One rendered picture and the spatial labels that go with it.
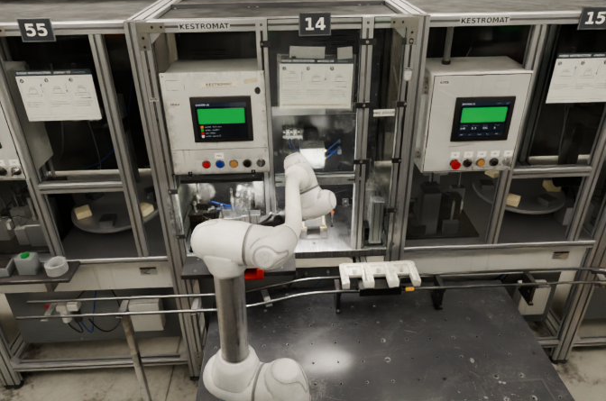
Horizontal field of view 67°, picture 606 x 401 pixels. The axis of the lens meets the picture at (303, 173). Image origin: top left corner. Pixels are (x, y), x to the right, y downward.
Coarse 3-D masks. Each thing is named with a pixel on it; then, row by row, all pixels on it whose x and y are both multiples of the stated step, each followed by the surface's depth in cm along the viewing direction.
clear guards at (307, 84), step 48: (288, 48) 182; (336, 48) 183; (384, 48) 184; (288, 96) 191; (336, 96) 192; (384, 96) 193; (288, 144) 202; (336, 144) 203; (384, 144) 204; (192, 192) 211; (240, 192) 212; (384, 192) 215; (384, 240) 228
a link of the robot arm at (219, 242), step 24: (192, 240) 146; (216, 240) 142; (240, 240) 140; (216, 264) 144; (240, 264) 144; (216, 288) 152; (240, 288) 152; (240, 312) 156; (240, 336) 160; (216, 360) 167; (240, 360) 164; (216, 384) 167; (240, 384) 164
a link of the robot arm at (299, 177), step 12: (288, 156) 194; (300, 156) 193; (288, 168) 192; (300, 168) 189; (288, 180) 181; (300, 180) 185; (312, 180) 192; (288, 192) 176; (300, 192) 193; (288, 204) 171; (288, 216) 166; (300, 216) 168; (300, 228) 163
